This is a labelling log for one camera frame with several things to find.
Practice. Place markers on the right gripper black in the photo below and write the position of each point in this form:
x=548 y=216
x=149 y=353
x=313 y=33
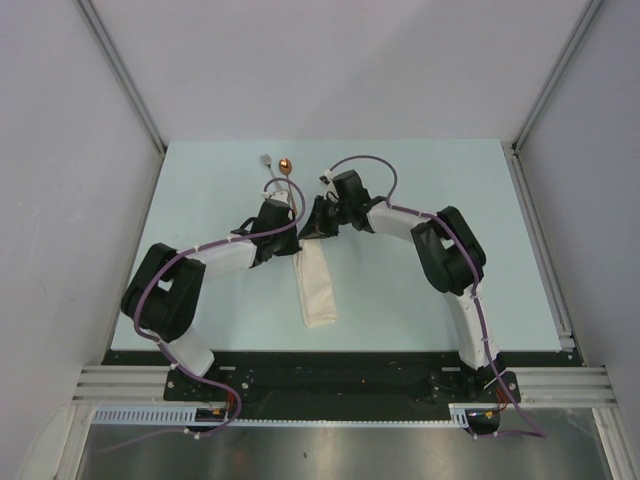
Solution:
x=317 y=226

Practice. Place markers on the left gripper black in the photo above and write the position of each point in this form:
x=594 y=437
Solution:
x=293 y=245

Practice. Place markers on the white cloth napkin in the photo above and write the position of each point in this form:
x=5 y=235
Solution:
x=315 y=285

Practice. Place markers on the silver fork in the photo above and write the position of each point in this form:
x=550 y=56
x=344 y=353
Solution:
x=267 y=162

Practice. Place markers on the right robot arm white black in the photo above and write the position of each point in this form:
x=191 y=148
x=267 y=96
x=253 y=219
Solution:
x=450 y=255

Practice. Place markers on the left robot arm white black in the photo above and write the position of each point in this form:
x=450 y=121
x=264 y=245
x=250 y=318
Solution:
x=162 y=297

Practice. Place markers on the copper spoon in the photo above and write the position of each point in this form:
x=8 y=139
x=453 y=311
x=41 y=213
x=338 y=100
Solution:
x=290 y=192

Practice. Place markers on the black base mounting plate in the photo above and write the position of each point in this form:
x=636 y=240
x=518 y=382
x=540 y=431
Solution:
x=438 y=377

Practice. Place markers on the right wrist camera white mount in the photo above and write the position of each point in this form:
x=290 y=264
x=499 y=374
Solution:
x=327 y=177

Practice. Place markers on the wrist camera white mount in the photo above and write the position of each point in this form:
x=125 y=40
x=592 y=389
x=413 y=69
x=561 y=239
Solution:
x=277 y=194
x=327 y=177

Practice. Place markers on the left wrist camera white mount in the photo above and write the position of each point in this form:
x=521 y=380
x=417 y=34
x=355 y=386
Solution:
x=277 y=194

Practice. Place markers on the white slotted cable duct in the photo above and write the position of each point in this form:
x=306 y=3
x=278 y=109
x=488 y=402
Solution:
x=194 y=418

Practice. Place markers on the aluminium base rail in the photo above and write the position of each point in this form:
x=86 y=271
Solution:
x=568 y=387

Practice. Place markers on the left aluminium frame post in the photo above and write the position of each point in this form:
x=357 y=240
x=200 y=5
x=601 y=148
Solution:
x=116 y=64

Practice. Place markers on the aluminium frame post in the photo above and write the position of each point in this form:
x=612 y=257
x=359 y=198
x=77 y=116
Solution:
x=570 y=49
x=116 y=64

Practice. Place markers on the right aluminium frame post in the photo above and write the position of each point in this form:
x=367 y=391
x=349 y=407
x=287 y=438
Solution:
x=570 y=49

